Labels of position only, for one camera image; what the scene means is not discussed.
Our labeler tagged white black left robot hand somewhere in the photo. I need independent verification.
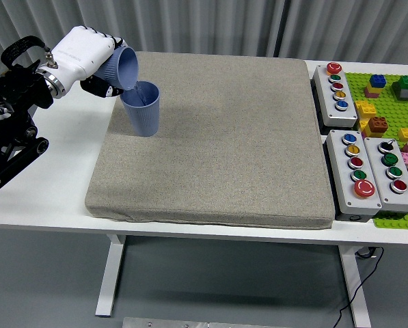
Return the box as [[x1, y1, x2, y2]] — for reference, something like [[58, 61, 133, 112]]
[[49, 25, 128, 100]]

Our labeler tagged blue ribbed plastic cup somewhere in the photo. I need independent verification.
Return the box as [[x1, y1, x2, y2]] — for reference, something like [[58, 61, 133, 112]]
[[96, 46, 139, 92], [120, 81, 161, 137]]

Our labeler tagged grey pleated curtain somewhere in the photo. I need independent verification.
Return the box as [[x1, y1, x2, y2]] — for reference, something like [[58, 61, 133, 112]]
[[0, 0, 408, 74]]

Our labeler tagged grey-brown fabric mat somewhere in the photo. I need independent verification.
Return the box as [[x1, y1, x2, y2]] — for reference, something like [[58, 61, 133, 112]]
[[85, 51, 337, 230]]

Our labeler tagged white table leg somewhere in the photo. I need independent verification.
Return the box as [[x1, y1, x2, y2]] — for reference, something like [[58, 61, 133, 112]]
[[94, 234, 126, 318], [338, 245, 372, 328]]

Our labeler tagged grey five-button control box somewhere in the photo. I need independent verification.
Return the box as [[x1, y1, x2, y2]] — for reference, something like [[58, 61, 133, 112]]
[[313, 62, 359, 129], [326, 129, 384, 217]]

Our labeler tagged blue toy brick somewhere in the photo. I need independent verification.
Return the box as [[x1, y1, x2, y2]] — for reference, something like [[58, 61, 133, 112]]
[[368, 74, 387, 90]]

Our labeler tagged brown toy brick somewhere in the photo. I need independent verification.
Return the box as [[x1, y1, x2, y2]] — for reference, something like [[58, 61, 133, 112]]
[[367, 116, 390, 135]]

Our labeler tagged green toy brick baseplate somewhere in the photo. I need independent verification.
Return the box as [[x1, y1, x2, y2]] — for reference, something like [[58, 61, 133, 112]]
[[345, 72, 408, 230]]

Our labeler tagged green toy brick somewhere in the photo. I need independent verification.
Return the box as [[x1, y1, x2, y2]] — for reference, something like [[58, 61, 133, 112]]
[[390, 75, 408, 92]]

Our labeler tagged grey selector switch control box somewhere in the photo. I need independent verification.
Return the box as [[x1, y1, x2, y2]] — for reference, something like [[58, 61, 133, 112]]
[[363, 137, 408, 213]]

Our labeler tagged black floor cable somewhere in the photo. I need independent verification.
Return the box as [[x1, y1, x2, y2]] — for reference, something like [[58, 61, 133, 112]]
[[331, 246, 385, 328]]

